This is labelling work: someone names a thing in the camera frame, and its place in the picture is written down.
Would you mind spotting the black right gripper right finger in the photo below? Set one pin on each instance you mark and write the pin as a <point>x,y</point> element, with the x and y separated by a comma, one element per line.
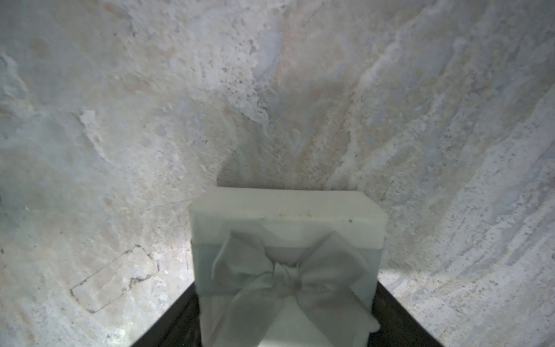
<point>398,328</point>

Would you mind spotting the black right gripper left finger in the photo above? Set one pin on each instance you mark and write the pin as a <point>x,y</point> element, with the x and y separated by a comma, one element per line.
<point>179,326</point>

